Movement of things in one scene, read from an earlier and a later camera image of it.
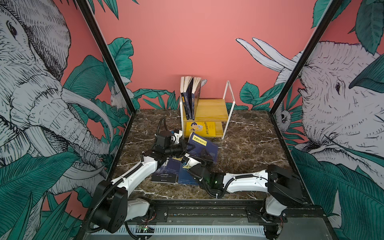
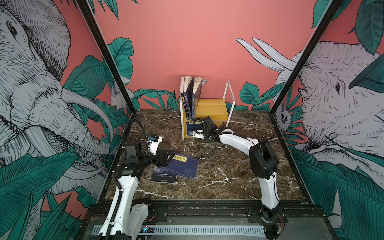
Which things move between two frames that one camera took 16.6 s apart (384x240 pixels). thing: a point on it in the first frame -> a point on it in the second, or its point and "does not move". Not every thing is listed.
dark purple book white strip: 160,176 does not move
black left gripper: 182,150 -> 164,162
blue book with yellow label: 186,177 -> 192,127
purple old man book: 198,83 does not move
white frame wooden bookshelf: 211,110 does not move
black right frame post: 307,54 does not move
